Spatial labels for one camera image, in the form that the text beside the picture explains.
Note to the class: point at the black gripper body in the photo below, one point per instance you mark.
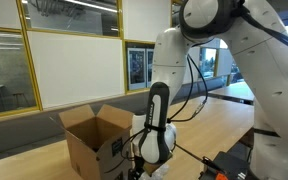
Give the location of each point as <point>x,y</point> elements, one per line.
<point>137,168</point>

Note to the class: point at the long clear air pillow strip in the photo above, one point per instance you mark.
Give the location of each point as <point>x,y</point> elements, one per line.
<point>160,172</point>

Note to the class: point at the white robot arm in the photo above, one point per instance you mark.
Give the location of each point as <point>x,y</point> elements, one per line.
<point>274,83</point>

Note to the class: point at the brown cardboard shipping box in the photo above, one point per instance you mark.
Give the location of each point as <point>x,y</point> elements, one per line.
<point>84,156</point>

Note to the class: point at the white framed blue poster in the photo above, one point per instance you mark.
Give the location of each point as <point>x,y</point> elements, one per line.
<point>136,68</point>

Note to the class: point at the narrow dark framed poster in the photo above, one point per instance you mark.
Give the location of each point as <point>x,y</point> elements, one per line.
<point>150,68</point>

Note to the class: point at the light wooden side table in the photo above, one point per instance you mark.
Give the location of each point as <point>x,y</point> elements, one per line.
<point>234,91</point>

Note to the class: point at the grey bench sofa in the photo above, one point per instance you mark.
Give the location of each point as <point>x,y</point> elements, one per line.
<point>17,133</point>

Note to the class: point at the dark wooden stool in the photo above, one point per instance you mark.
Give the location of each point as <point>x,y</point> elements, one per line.
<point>20,95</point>

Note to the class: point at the yellow window frame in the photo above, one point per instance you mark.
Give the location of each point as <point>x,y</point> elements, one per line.
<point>31,66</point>

